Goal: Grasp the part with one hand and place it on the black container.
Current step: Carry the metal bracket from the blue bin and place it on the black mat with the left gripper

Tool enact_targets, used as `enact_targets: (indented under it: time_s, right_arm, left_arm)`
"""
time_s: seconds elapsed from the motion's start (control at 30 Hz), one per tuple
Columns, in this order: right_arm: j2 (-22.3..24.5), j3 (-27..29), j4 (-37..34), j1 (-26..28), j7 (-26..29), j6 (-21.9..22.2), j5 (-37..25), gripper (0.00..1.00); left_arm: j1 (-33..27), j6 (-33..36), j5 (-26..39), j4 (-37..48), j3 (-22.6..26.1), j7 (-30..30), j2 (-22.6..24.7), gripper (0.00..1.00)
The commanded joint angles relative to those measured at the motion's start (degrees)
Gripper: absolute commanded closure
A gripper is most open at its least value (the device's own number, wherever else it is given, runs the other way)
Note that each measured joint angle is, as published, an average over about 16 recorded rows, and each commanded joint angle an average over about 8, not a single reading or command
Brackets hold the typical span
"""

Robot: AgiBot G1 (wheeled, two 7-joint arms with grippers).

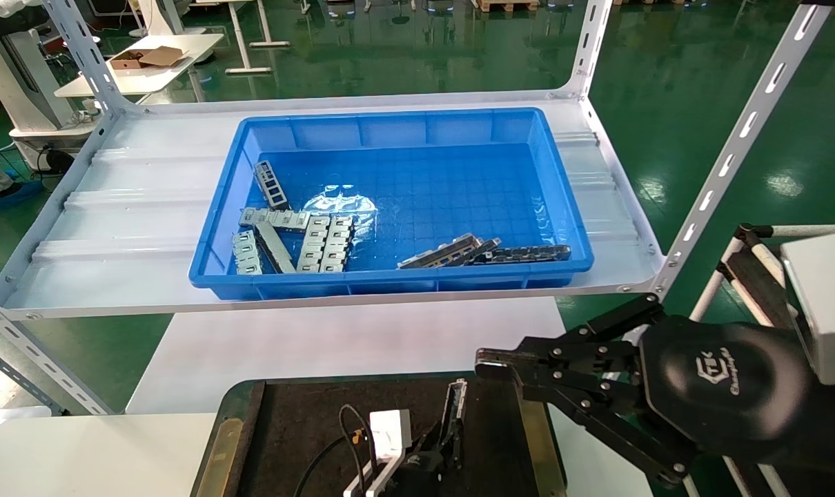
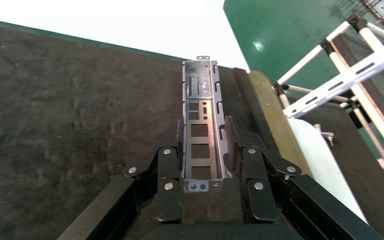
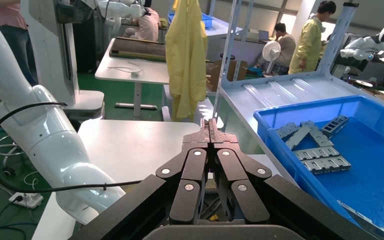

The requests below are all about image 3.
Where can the long grey metal bracket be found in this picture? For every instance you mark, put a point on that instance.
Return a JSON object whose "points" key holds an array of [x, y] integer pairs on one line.
{"points": [[297, 138]]}

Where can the windowed silver metal bracket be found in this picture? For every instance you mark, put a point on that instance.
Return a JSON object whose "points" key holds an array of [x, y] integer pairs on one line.
{"points": [[335, 125]]}

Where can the seated person in pink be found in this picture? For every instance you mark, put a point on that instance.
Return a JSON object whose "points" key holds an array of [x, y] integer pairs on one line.
{"points": [[147, 26]]}

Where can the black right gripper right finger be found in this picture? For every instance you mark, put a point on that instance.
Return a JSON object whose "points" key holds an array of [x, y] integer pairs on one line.
{"points": [[241, 195]]}

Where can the dark tray on table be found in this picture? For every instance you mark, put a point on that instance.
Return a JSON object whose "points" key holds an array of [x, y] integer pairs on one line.
{"points": [[139, 48]]}

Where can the white background table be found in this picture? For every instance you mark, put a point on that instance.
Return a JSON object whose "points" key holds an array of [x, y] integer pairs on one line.
{"points": [[145, 71]]}

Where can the white robot column base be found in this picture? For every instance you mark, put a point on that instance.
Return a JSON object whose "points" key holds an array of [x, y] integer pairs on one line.
{"points": [[46, 49]]}

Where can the seated person in beige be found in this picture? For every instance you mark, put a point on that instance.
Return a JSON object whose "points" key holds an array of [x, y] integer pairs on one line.
{"points": [[286, 46]]}

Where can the grey laptop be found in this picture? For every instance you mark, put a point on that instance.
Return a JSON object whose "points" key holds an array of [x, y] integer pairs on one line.
{"points": [[264, 34]]}

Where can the white humanoid robot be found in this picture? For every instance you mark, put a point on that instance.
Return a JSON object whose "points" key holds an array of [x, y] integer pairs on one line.
{"points": [[364, 46]]}

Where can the person in pink shirt, jeans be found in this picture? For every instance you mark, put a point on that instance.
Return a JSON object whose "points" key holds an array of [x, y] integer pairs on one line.
{"points": [[19, 46]]}

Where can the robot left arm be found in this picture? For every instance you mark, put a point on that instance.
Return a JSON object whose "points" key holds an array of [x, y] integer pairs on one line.
{"points": [[56, 152]]}

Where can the chrome wheeled stool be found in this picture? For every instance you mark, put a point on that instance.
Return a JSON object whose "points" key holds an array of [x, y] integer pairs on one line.
{"points": [[9, 171]]}

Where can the black-haired person in yellow coat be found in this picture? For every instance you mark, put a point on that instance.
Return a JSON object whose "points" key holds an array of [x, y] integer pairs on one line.
{"points": [[308, 46]]}

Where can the small blue background bin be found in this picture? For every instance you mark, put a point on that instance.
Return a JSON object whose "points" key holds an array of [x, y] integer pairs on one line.
{"points": [[207, 20]]}

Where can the silver sheet metal bracket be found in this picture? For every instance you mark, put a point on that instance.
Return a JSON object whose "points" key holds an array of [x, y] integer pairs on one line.
{"points": [[318, 135], [316, 153], [326, 164], [367, 220], [287, 130]]}

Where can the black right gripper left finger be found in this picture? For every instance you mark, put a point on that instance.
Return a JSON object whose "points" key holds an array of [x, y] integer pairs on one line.
{"points": [[192, 185]]}

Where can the white standing fan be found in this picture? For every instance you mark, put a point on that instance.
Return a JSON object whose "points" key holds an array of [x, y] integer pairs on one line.
{"points": [[271, 51]]}

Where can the white power strip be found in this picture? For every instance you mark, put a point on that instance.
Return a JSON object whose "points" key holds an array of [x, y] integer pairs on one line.
{"points": [[29, 200]]}

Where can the brown cardboard box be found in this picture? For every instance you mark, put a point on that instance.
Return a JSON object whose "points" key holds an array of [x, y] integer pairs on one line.
{"points": [[240, 71]]}

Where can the blue plastic bin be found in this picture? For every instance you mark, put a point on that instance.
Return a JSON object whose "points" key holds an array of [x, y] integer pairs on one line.
{"points": [[377, 172]]}

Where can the white metal shelf rack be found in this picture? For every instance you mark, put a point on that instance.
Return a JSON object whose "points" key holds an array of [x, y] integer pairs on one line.
{"points": [[245, 96]]}

